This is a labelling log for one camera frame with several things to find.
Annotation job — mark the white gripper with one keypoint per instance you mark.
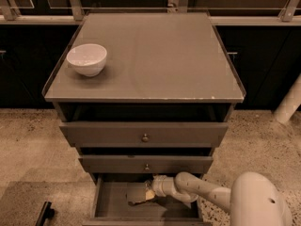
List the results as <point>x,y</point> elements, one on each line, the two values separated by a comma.
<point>158,185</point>

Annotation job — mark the blue plastic bottle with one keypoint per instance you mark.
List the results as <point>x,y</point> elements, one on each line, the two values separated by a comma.
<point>136,193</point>

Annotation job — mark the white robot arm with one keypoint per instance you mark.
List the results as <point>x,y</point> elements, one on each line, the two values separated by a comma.
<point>252,199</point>

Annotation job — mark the open bottom drawer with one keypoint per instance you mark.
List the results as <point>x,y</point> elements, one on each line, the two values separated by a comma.
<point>110,207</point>

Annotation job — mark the top drawer knob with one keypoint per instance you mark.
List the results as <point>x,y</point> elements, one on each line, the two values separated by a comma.
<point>145,138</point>

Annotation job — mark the middle drawer front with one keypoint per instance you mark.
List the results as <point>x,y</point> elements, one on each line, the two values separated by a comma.
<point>136,163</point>

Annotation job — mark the top drawer front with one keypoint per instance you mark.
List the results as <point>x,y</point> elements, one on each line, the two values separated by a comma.
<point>128,134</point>

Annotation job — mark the grey drawer cabinet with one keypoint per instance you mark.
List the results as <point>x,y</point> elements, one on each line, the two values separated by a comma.
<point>160,68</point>

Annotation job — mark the black object on floor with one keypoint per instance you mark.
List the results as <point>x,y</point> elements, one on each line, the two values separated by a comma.
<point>46,212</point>

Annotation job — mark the white ceramic bowl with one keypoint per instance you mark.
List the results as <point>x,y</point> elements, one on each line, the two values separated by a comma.
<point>87,59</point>

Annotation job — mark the white cylindrical post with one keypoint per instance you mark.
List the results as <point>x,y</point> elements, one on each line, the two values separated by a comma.
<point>290,102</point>

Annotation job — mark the metal railing frame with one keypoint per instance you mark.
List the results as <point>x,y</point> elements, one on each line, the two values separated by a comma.
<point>222,12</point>

